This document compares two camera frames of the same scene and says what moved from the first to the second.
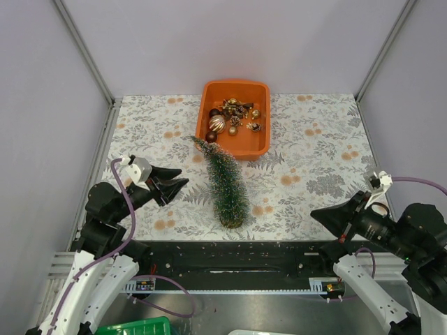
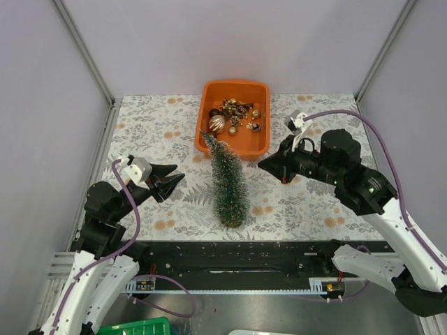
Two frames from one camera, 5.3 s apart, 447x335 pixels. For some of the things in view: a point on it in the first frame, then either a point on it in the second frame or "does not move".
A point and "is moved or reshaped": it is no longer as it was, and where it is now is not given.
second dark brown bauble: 214,112 does not move
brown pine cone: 235,121 does not move
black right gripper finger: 338,218 to 278,165
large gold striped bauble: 217,123 does not move
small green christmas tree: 228,186 is moved or reshaped
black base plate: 239,265 does not move
